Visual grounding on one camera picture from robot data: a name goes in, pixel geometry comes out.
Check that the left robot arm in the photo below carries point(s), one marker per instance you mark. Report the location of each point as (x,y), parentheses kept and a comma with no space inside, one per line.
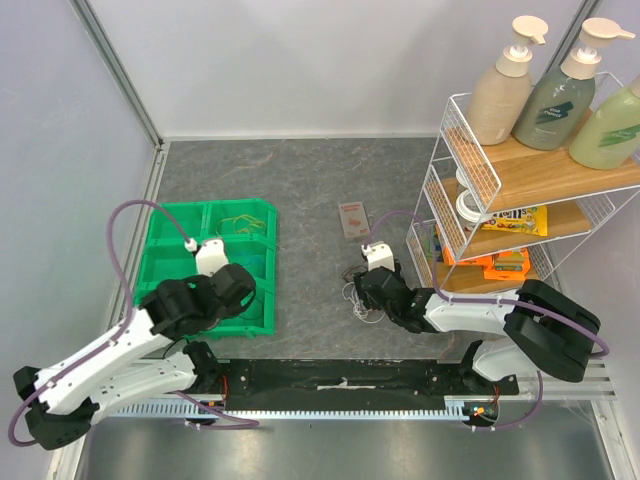
(62,402)

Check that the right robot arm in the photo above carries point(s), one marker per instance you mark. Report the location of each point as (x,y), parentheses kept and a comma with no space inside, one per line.
(538,327)

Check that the green divided plastic bin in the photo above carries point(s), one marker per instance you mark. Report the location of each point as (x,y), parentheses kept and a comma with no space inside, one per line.
(249,229)

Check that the green snack box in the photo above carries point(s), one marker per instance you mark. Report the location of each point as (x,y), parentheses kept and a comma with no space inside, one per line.
(432,246)

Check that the white yogurt cup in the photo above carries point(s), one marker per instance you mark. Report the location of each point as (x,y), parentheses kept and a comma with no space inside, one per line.
(466,206)

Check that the orange snack packet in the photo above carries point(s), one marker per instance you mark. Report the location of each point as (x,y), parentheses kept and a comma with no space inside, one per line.
(502,266)

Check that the yellow candy bag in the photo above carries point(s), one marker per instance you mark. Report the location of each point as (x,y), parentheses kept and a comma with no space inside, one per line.
(530,221)

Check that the beige pump bottle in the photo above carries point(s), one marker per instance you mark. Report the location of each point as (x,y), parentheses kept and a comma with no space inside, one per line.
(502,91)

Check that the grey-green pump bottle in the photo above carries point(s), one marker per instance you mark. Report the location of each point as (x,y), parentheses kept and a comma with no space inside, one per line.
(560,98)

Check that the light green pump bottle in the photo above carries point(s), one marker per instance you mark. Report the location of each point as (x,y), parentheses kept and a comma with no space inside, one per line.
(611,134)

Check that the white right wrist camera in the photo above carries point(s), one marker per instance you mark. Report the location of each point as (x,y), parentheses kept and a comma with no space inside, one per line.
(378,255)

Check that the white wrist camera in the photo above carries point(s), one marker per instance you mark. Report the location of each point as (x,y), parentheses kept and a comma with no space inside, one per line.
(378,255)
(209,256)

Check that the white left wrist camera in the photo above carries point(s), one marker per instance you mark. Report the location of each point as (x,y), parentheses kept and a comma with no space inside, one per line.
(209,256)

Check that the white wire shelf rack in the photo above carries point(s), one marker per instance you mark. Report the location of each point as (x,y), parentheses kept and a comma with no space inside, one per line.
(505,177)

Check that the aluminium slotted rail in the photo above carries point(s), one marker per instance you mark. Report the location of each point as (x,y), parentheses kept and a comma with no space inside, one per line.
(174,408)

